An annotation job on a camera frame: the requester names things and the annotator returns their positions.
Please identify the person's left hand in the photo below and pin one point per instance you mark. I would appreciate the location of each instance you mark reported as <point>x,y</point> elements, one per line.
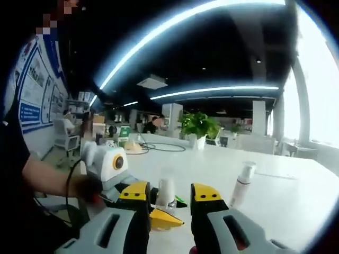
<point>87,190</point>

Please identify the white pump bottle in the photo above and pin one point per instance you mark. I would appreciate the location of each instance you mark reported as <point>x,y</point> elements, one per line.
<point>241,185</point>

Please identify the short ceiling light strip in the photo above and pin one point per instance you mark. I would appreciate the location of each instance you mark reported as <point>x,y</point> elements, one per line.
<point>93,100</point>
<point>130,103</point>

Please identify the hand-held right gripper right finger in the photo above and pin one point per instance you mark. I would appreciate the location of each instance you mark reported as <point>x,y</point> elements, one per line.
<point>212,225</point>

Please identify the black round fan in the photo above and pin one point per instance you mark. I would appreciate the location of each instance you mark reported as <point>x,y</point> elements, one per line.
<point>111,130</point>

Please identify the long ceiling light strip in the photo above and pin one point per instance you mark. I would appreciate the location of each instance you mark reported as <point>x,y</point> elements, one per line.
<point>212,91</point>
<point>185,19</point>

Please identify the green plant in white pot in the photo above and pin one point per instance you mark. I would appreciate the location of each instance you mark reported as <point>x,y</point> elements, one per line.
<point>198,124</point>

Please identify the green box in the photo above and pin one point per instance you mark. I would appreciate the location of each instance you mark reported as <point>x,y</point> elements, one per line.
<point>124,133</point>

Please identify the ceiling air conditioner vent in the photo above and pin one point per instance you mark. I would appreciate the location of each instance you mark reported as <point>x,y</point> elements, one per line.
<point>152,81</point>

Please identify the person's right hand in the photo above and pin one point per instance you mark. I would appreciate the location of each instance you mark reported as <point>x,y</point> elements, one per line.
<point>195,250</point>

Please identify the white mesh chair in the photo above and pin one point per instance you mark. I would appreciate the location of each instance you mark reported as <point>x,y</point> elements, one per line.
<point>63,137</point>

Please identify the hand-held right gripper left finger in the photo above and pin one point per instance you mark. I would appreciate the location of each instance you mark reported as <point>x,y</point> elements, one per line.
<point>119,225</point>

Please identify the person's dark clothing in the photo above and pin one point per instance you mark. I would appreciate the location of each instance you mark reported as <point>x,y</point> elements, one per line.
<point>21,225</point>

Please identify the small side table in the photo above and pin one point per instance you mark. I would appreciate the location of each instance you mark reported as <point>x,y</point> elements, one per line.
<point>299,149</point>

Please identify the beige box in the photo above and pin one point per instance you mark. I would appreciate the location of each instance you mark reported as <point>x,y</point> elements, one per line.
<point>135,148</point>

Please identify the large bright window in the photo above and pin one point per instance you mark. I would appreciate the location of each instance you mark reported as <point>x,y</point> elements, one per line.
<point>317,105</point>

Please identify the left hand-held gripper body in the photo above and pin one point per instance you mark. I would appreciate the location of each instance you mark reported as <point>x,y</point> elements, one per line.
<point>108,169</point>

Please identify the white game controller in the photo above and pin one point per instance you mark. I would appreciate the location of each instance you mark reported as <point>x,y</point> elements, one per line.
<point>111,144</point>

